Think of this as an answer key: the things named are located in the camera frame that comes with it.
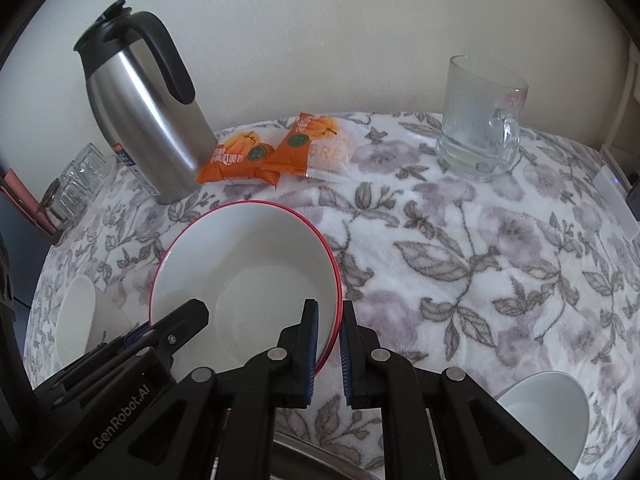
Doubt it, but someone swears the stainless steel thermos jug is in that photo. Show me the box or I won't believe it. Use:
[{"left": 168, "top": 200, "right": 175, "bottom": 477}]
[{"left": 74, "top": 0, "right": 217, "bottom": 205}]

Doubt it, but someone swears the white square bowl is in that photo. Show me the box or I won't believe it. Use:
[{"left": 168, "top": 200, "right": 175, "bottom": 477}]
[{"left": 55, "top": 274, "right": 131, "bottom": 366}]

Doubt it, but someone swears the floral grey tablecloth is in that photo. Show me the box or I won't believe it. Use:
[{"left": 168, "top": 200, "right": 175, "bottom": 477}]
[{"left": 23, "top": 113, "right": 639, "bottom": 479}]

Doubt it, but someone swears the red rimmed white bowl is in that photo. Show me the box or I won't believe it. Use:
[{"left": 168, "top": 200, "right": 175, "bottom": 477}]
[{"left": 149, "top": 200, "right": 343, "bottom": 379}]

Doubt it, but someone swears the orange snack packet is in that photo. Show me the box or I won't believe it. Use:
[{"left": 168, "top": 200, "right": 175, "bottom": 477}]
[
  {"left": 262, "top": 113, "right": 370, "bottom": 182},
  {"left": 196, "top": 127, "right": 285, "bottom": 186}
]

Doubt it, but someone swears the upturned glass cup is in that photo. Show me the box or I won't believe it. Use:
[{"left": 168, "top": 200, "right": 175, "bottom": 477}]
[{"left": 56, "top": 143, "right": 116, "bottom": 222}]

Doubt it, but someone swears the small white bowl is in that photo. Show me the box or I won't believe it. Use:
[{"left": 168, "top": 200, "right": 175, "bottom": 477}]
[{"left": 496, "top": 370, "right": 590, "bottom": 471}]

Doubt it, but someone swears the white power strip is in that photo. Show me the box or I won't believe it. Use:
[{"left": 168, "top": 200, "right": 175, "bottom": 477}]
[{"left": 592, "top": 165, "right": 639, "bottom": 242}]

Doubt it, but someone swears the round metal tray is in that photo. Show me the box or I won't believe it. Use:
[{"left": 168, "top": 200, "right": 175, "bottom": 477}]
[{"left": 270, "top": 431, "right": 378, "bottom": 480}]

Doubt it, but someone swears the orange snack packet left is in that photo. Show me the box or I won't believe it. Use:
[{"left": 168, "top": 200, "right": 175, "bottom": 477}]
[{"left": 196, "top": 127, "right": 285, "bottom": 186}]

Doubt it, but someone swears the orange snack packet right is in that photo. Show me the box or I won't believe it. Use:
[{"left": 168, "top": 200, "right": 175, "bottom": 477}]
[{"left": 262, "top": 113, "right": 370, "bottom": 182}]

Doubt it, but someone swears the clear glass mug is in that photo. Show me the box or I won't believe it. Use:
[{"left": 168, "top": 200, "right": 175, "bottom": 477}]
[{"left": 436, "top": 55, "right": 528, "bottom": 182}]

